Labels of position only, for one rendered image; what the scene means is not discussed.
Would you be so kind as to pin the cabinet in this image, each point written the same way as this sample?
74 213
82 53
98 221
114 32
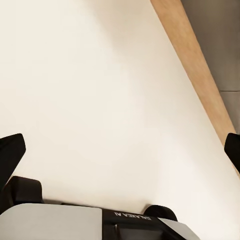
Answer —
216 25

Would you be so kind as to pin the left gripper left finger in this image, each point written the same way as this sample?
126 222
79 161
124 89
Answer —
12 150

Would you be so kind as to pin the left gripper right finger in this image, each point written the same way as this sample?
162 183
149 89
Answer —
232 149

